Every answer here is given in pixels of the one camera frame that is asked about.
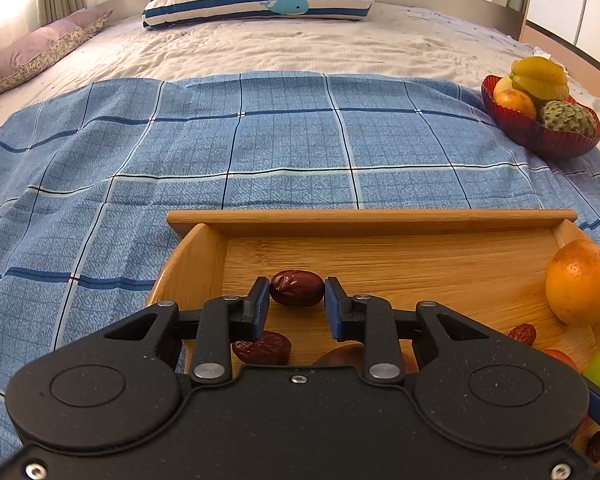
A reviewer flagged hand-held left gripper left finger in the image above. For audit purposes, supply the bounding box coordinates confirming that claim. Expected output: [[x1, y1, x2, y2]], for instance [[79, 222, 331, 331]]
[[102, 276, 272, 387]]

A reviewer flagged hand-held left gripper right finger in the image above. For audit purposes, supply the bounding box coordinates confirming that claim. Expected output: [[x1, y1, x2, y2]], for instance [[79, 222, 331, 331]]
[[324, 276, 487, 387]]

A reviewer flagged dark purple passion fruit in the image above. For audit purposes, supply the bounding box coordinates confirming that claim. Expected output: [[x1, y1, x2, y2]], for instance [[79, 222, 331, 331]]
[[312, 344, 366, 367]]

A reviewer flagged red tomato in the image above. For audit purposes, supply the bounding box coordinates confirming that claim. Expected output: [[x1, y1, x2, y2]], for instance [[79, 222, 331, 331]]
[[545, 349, 578, 373]]

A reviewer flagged wooden tray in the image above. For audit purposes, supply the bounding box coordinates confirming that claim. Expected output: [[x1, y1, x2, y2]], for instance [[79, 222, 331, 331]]
[[147, 209, 600, 471]]

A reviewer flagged blue plaid blanket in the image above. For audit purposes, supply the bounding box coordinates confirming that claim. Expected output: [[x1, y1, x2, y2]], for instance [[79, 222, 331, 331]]
[[0, 71, 600, 453]]

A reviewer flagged white quilted bedsheet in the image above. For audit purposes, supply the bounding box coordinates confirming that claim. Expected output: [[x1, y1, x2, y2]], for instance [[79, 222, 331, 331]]
[[0, 0, 600, 126]]

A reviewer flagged red glass bowl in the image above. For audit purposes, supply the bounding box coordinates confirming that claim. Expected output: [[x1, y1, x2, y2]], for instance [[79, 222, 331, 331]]
[[481, 75, 600, 160]]

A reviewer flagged small orange tangerine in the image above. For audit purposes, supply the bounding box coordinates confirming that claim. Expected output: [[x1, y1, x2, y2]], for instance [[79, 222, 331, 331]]
[[494, 88, 537, 121]]

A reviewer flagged green custard apple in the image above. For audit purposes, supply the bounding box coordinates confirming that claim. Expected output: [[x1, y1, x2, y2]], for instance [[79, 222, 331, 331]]
[[539, 100, 598, 137]]

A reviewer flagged yellow starfruit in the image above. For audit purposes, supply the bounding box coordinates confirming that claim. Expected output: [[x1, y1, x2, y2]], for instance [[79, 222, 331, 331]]
[[510, 56, 571, 102]]

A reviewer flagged purple floral pillow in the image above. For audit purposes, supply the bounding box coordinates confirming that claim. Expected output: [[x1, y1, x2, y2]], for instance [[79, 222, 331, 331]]
[[0, 8, 114, 105]]

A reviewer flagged white wardrobe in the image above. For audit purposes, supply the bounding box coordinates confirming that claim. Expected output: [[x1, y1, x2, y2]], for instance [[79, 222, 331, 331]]
[[525, 0, 600, 76]]

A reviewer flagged wooden bed frame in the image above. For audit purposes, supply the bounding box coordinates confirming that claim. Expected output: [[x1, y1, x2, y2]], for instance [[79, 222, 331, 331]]
[[517, 19, 600, 91]]

